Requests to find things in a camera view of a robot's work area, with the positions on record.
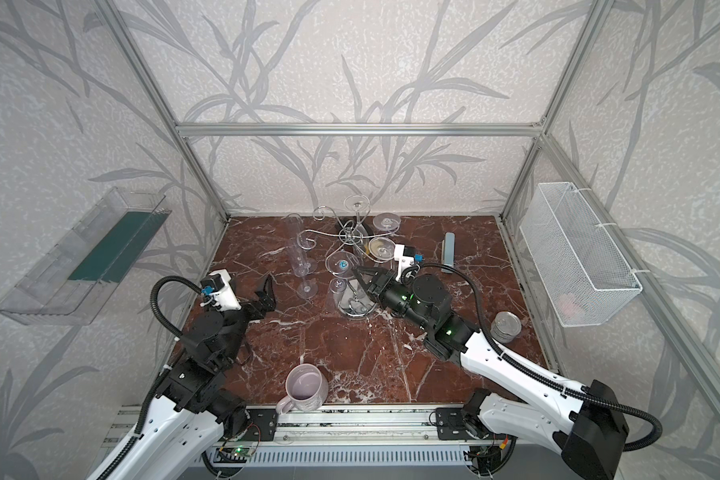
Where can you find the clear acrylic wall shelf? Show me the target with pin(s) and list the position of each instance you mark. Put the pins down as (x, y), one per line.
(70, 284)

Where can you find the green circuit board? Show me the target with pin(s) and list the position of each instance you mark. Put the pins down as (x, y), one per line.
(235, 454)

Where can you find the clear champagne flute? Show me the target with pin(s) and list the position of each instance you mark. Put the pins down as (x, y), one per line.
(386, 223)
(301, 265)
(380, 249)

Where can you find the black yellow work glove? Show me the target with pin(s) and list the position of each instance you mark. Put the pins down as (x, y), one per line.
(348, 229)

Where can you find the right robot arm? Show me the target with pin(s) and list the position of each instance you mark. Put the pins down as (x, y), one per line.
(584, 424)

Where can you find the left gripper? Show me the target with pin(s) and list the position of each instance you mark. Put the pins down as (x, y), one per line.
(250, 308)

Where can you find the white wire wall basket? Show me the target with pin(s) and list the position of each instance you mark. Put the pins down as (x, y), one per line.
(573, 252)

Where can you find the chrome wine glass rack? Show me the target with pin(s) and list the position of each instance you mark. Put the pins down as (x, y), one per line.
(361, 242)

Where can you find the clear wine glass front centre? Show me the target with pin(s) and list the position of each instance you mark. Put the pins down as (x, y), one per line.
(344, 296)

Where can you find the aluminium front rail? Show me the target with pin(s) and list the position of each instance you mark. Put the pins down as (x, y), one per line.
(331, 425)

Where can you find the lilac ceramic mug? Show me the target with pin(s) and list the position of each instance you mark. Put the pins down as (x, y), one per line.
(306, 390)

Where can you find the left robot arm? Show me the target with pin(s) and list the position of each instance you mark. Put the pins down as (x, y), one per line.
(187, 409)

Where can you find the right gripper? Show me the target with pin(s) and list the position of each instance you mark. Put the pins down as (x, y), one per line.
(374, 285)

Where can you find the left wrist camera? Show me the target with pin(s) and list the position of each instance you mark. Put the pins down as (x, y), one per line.
(217, 292)

